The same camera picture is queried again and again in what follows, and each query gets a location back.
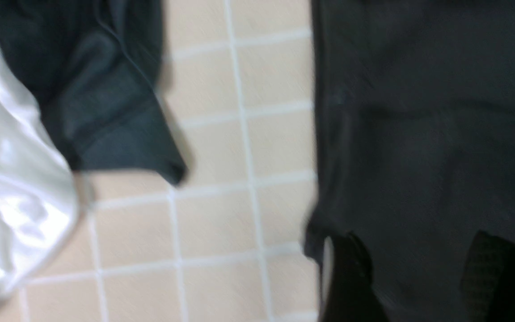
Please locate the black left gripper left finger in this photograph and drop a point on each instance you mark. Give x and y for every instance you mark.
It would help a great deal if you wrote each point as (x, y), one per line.
(347, 275)

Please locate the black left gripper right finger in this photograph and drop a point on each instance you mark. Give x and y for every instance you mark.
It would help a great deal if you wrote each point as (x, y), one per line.
(488, 282)

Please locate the dark gray long-sleeve shirt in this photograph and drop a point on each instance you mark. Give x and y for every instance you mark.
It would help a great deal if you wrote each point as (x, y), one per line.
(414, 112)

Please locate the beige grid-pattern table mat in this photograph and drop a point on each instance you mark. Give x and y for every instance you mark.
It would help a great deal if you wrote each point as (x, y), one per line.
(225, 245)

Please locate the white garment in pile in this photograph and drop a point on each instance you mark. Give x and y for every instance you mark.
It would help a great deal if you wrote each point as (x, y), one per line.
(38, 200)

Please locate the dark gray garment in pile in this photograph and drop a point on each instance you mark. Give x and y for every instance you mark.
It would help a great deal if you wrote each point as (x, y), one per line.
(93, 67)

